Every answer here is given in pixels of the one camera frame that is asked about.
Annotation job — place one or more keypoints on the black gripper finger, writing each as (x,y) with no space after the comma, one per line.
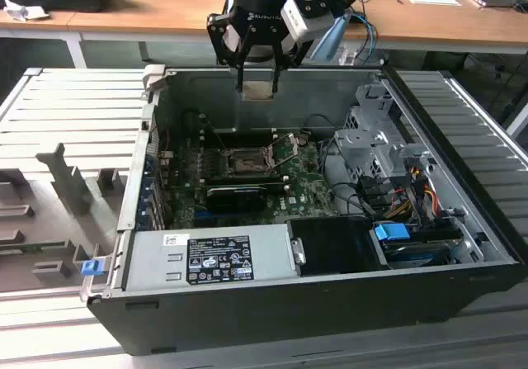
(218,47)
(288,57)

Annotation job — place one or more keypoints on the small cpu plate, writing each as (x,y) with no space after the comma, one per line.
(257,90)

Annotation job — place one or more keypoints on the cpu socket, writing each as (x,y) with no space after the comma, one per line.
(243,162)

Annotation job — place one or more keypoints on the white plug block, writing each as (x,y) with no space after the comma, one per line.
(346,56)

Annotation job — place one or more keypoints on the long wooden desk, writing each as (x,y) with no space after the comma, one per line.
(173,10)

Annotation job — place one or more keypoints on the silver metal disk bay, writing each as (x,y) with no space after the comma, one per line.
(367,146)

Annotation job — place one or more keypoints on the green motherboard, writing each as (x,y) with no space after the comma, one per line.
(305,191)

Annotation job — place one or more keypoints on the black graphics card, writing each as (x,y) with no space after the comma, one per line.
(235,200)

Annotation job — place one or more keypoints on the white paper sheet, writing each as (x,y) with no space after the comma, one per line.
(433,0)

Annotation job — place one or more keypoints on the short wooden desk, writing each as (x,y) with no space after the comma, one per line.
(33,24)

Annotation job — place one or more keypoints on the crumpled white paper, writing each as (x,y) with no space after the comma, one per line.
(24,10)

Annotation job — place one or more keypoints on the grey parts rack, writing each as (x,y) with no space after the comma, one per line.
(66,179)

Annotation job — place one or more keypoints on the hard disk in blue carrier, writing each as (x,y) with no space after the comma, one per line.
(389,233)

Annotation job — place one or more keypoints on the grey power supply unit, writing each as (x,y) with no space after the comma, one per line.
(148,261)

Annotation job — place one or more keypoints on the blue plastic case latch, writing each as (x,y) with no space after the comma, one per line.
(91,268)

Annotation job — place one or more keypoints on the black open pc case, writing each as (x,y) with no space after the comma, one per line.
(288,315)

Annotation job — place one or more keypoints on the green ram stick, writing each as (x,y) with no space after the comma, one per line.
(33,247)

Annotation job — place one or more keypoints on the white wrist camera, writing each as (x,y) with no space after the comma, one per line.
(303,20)

